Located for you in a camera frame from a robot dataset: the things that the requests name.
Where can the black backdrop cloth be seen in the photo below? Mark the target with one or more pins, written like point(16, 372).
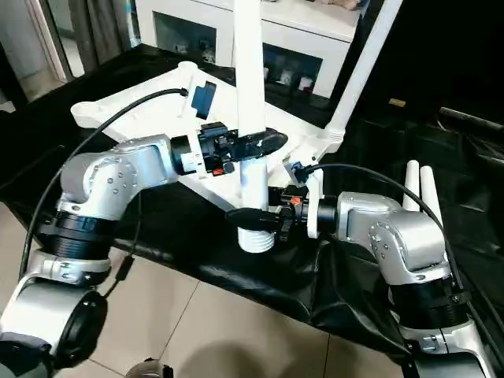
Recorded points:
point(453, 47)

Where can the white plastic table top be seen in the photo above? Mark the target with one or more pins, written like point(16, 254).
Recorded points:
point(157, 122)

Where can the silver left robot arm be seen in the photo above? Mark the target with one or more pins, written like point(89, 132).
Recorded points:
point(102, 177)

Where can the white cabinet with glass doors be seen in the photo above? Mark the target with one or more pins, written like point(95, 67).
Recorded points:
point(291, 35)

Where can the grey curtain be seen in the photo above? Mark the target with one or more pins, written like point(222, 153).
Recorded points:
point(106, 27)

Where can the grey robot torso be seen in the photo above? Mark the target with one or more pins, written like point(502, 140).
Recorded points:
point(149, 370)

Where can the white plastic table leg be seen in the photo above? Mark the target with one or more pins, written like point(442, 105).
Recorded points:
point(366, 67)
point(250, 78)
point(411, 185)
point(429, 189)

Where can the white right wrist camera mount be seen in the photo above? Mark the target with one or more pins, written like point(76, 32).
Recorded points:
point(315, 189)

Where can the black mat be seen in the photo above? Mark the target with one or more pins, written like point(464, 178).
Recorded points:
point(256, 283)

